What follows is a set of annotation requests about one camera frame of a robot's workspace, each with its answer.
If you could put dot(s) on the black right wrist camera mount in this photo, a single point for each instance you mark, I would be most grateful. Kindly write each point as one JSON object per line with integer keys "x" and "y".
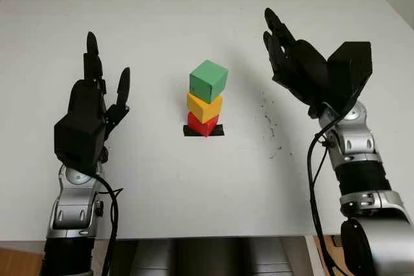
{"x": 347, "y": 69}

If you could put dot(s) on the yellow wooden block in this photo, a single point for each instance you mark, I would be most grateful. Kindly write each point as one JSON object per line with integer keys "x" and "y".
{"x": 202, "y": 108}

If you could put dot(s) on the green wooden block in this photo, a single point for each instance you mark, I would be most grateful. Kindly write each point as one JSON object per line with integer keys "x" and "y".
{"x": 207, "y": 79}

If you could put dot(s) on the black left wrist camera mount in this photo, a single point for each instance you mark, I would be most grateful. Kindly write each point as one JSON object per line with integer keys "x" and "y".
{"x": 79, "y": 140}

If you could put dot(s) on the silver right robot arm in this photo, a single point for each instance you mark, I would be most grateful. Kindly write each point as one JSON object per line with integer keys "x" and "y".
{"x": 355, "y": 146}

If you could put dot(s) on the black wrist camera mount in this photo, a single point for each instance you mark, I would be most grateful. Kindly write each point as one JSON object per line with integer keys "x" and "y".
{"x": 79, "y": 140}
{"x": 347, "y": 69}

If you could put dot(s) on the black tape strip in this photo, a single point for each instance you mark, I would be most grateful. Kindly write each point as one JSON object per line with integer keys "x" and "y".
{"x": 221, "y": 131}

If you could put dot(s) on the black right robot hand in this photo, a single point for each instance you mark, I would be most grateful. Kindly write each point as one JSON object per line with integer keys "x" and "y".
{"x": 300, "y": 66}

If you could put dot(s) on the red wooden block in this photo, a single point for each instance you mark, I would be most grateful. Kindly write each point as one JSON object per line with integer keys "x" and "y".
{"x": 197, "y": 124}

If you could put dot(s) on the grey robot torso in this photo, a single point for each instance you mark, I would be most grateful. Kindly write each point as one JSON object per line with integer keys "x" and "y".
{"x": 213, "y": 256}

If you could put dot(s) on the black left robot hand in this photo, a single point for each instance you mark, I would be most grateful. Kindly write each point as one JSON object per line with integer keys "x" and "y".
{"x": 87, "y": 98}

